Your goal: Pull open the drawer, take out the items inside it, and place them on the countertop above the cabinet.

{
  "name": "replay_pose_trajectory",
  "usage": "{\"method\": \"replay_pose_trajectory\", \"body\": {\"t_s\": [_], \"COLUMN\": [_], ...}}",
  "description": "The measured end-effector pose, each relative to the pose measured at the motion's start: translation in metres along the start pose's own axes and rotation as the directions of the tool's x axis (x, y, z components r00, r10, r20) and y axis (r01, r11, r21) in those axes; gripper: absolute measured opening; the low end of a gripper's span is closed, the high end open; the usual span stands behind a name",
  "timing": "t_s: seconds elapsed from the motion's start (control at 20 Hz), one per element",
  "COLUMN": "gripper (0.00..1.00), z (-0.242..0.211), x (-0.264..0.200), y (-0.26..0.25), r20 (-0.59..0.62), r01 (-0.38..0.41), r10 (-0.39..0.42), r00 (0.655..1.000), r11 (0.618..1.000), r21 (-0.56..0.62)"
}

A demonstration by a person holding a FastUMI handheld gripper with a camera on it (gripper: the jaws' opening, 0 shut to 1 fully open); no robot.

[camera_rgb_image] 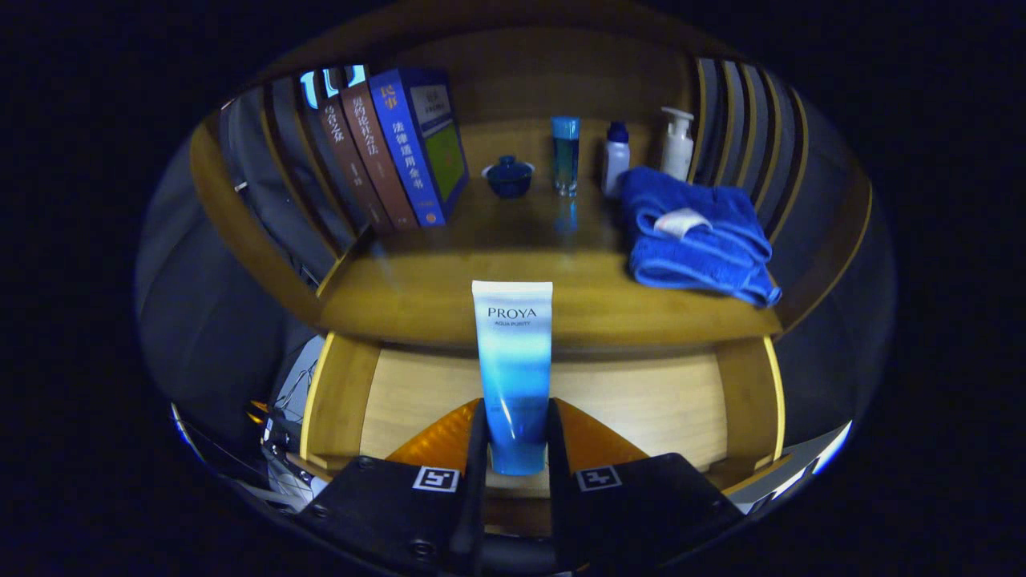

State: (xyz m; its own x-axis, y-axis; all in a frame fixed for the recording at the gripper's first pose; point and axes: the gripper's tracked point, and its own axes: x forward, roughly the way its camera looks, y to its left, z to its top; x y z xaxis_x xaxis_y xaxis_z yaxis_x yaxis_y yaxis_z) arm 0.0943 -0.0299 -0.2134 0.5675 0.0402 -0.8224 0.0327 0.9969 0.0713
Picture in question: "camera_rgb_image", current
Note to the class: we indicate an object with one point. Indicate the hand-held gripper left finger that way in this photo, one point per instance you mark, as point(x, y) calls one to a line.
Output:
point(478, 497)

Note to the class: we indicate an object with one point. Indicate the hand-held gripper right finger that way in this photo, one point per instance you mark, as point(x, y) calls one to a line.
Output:
point(557, 497)

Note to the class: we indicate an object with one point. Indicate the wooden drawer with black knob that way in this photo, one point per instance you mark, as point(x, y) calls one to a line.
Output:
point(641, 401)

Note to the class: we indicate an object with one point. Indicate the blue and white cosmetic tube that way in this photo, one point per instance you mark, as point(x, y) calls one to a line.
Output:
point(513, 361)

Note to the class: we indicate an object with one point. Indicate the wooden countertop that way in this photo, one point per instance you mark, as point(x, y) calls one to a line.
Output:
point(433, 292)

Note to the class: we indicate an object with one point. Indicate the wooden cabinet with slatted sides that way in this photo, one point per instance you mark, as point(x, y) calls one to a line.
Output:
point(513, 80)

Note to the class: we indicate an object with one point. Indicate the blue folded towel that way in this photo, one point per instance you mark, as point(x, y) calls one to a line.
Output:
point(705, 248)

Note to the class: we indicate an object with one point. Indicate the blue lidded teacup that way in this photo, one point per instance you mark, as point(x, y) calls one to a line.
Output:
point(509, 180)

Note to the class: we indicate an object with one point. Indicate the small white bottle blue cap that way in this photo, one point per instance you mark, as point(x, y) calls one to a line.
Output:
point(616, 164)

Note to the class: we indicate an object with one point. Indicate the teal glass bottle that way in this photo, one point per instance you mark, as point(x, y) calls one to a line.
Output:
point(565, 156)

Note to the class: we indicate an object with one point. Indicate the dark brown book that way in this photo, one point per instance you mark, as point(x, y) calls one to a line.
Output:
point(353, 168)

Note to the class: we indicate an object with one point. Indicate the reddish brown book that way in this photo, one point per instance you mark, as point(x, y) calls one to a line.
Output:
point(378, 156)

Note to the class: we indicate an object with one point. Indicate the blue book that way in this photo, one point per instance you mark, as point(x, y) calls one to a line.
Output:
point(409, 148)

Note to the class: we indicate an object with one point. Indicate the white pump bottle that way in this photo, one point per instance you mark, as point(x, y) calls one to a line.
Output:
point(678, 148)

